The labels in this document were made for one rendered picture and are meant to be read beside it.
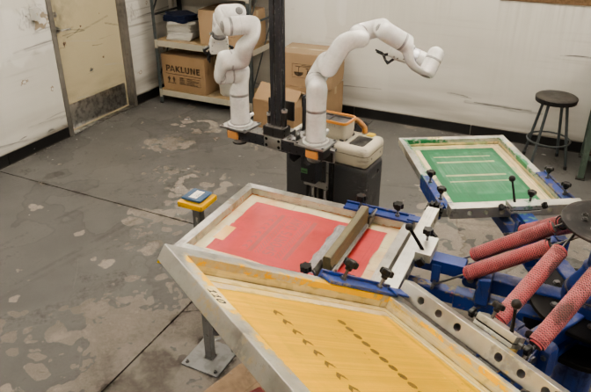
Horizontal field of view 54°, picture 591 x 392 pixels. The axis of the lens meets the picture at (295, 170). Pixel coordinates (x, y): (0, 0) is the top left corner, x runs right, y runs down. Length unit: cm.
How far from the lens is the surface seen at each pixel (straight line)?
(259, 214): 252
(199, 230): 237
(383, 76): 609
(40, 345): 355
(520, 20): 570
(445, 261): 214
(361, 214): 232
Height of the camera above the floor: 223
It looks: 26 degrees down
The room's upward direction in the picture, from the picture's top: straight up
